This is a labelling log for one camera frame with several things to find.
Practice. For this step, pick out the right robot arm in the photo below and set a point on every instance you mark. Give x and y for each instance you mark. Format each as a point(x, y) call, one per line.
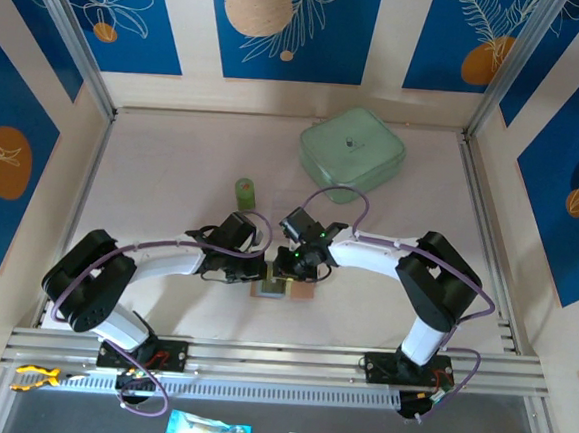
point(366, 255)

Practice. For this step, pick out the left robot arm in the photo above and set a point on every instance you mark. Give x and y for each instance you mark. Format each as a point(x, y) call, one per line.
point(165, 264)

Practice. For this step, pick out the green cylindrical bottle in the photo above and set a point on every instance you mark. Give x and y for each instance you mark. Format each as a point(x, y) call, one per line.
point(245, 195)

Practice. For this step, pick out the green square zip pouch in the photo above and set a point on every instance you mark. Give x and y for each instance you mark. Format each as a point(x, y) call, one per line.
point(350, 151)

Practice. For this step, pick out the aluminium mounting rail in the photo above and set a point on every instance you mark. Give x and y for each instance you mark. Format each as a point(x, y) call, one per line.
point(278, 358)

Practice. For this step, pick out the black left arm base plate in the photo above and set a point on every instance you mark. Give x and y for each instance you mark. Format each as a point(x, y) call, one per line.
point(173, 355)

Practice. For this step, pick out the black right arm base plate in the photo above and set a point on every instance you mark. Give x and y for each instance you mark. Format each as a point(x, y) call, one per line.
point(383, 367)

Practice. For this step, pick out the aluminium table side rail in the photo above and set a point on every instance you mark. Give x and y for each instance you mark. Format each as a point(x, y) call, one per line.
point(89, 176)
point(480, 216)

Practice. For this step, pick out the aluminium frame post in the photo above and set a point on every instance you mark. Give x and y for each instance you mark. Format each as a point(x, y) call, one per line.
point(512, 68)
point(73, 34)

